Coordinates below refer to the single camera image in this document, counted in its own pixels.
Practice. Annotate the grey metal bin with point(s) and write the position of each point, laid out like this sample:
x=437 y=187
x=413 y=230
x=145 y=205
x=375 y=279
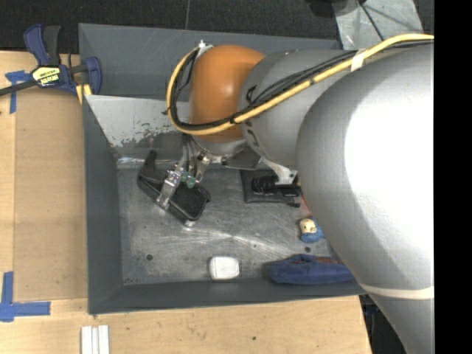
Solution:
x=206 y=242

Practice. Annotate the black cylinder on white bracket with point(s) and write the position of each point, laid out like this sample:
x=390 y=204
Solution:
x=266 y=183

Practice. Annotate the pale wood board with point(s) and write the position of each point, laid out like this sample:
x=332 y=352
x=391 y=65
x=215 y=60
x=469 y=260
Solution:
x=49 y=197

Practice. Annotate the white small box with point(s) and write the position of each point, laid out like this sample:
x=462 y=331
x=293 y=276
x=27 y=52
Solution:
x=223 y=268

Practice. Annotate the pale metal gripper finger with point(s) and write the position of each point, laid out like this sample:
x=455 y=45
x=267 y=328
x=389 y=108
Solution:
x=170 y=185

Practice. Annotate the cream and blue toy figure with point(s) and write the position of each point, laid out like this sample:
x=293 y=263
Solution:
x=308 y=229

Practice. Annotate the blue cloth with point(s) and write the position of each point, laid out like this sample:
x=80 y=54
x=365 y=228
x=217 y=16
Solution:
x=306 y=273

